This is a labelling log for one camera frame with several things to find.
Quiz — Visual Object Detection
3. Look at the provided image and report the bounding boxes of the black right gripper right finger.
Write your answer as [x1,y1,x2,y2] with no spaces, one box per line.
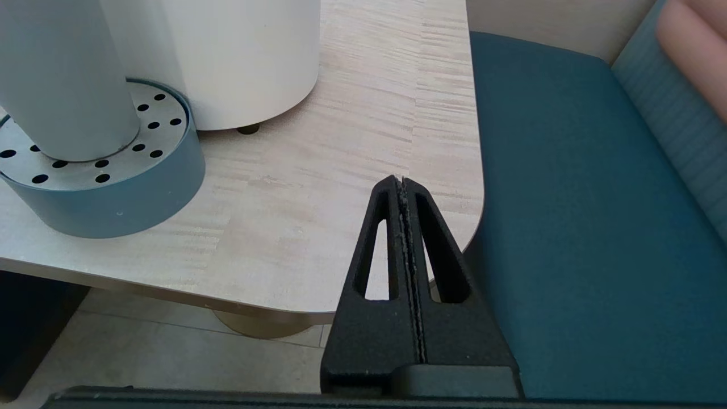
[404,178,520,369]

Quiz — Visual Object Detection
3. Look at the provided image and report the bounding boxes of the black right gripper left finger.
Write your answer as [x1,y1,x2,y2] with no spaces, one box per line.
[321,175,424,395]

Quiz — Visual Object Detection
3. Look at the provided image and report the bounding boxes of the grey plastic cup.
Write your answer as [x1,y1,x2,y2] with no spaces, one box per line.
[0,0,141,162]

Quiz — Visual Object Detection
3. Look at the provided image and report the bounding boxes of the large blue perforated drip tray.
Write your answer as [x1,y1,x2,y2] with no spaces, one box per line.
[0,78,206,239]

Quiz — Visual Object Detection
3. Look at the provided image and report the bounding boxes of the large tea dispenser white base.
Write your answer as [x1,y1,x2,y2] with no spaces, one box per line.
[99,0,321,136]

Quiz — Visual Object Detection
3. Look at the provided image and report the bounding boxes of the pink bolster cushion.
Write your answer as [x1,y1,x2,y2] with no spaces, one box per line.
[655,0,727,126]

